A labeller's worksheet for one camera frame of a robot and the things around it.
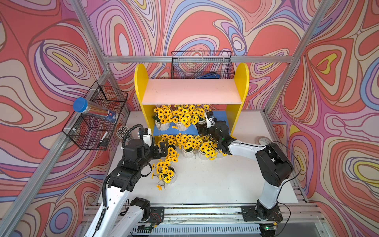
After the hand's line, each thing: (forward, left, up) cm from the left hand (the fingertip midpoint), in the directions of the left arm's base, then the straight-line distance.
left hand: (161, 142), depth 70 cm
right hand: (+21, -21, -9) cm, 31 cm away
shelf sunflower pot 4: (-10, -1, -11) cm, 14 cm away
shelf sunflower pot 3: (+2, -4, -15) cm, 15 cm away
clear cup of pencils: (+13, +26, -7) cm, 30 cm away
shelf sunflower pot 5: (+16, +1, +1) cm, 16 cm away
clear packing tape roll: (+18, -64, -24) cm, 71 cm away
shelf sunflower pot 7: (+18, -20, 0) cm, 27 cm away
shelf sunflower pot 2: (+6, -13, -10) cm, 17 cm away
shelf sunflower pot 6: (+15, -9, +2) cm, 18 cm away
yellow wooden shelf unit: (+24, -7, +2) cm, 25 cm away
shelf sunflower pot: (+3, -24, -13) cm, 27 cm away
